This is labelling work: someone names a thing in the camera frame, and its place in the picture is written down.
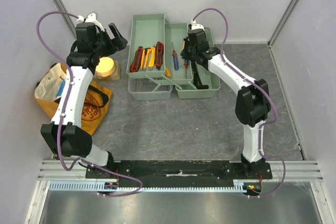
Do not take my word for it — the blue red screwdriver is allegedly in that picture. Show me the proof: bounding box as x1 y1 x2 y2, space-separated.
172 43 179 71
184 60 189 79

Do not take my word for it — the yellow black utility knife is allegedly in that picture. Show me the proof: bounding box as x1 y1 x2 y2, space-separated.
140 48 147 71

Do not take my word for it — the red black utility knife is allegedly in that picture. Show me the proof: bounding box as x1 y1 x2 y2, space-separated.
130 46 143 72

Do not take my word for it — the green clear-lid toolbox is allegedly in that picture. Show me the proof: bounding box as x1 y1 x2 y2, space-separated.
127 14 221 101

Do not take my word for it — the black handled tool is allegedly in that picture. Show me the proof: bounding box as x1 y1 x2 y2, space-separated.
191 61 202 86

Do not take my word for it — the orange handled screwdriver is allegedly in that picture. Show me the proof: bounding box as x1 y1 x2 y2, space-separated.
165 67 171 78

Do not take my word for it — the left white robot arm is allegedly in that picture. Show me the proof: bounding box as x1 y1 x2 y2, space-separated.
40 22 128 178

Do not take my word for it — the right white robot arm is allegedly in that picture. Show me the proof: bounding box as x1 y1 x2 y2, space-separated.
181 28 271 179

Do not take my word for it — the yellow tape roll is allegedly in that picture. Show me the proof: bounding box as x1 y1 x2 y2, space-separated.
96 57 116 78

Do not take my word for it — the yellow canvas tote bag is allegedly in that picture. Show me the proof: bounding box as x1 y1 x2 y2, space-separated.
34 63 112 135

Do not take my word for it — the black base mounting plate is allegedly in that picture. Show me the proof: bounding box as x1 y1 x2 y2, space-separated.
86 160 272 182

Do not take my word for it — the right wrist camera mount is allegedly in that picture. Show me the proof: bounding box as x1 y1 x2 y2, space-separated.
188 19 204 31

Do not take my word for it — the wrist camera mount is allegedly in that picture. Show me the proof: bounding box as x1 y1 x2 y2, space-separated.
77 13 104 31
188 19 204 31

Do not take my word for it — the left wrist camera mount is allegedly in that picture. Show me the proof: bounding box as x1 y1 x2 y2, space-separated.
77 13 104 31

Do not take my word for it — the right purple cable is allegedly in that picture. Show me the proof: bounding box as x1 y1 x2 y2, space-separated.
191 8 287 198

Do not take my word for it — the blue slotted cable duct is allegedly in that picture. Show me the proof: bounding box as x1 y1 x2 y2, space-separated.
49 180 249 192

